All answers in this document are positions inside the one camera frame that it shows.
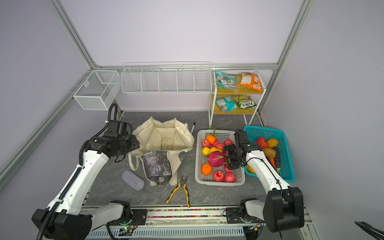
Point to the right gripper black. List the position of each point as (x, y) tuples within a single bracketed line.
[(232, 164)]

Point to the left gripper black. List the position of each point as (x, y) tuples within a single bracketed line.
[(135, 145)]

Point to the pink dragon fruit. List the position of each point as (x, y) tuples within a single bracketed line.
[(217, 159)]

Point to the orange fruit with leaves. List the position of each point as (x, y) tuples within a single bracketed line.
[(211, 136)]

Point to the orange fruit front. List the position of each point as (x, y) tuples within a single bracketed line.
[(206, 169)]

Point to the cream canvas tote bag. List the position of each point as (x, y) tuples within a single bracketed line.
[(160, 146)]

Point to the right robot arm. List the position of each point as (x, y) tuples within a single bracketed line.
[(283, 208)]

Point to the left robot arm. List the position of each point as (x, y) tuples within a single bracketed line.
[(63, 218)]

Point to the teal snack bag lower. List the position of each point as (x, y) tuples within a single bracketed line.
[(226, 104)]

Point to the teal snack bag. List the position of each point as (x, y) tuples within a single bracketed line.
[(226, 104), (225, 80)]

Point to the green snack bag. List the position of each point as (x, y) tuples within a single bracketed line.
[(244, 101)]

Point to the teal snack bag top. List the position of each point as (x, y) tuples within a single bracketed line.
[(225, 80)]

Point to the orange snack bag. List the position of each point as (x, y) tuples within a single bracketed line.
[(251, 81)]

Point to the yellow pear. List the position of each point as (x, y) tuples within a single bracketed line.
[(214, 149)]

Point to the red apple front right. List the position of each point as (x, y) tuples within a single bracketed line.
[(230, 178)]

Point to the red apple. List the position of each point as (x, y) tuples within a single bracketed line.
[(206, 144), (230, 178), (219, 176)]

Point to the red bell pepper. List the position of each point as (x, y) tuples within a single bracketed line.
[(262, 142)]

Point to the red apple front left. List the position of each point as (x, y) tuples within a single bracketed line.
[(219, 176)]

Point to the white plastic fruit basket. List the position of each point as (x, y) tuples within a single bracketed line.
[(221, 136)]

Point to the red apple back left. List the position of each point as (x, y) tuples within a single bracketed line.
[(206, 144)]

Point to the brown potato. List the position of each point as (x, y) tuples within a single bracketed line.
[(269, 152)]

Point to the orange carrot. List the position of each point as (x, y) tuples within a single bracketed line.
[(272, 162)]

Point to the yellow bell pepper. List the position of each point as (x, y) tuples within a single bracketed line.
[(272, 143)]

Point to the teal plastic vegetable basket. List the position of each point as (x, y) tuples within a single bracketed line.
[(282, 160)]

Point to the grey fabric glasses case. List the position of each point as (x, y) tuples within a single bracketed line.
[(132, 180)]

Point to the black marker pen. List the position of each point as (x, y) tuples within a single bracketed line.
[(193, 127)]

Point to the white wooden two-tier shelf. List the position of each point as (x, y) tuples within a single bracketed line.
[(236, 94)]

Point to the black tripod leg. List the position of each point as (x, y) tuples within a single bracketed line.
[(374, 232)]

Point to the white mesh wall box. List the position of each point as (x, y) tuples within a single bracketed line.
[(98, 90)]

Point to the white wire wall basket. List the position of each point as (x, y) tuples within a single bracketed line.
[(167, 77)]

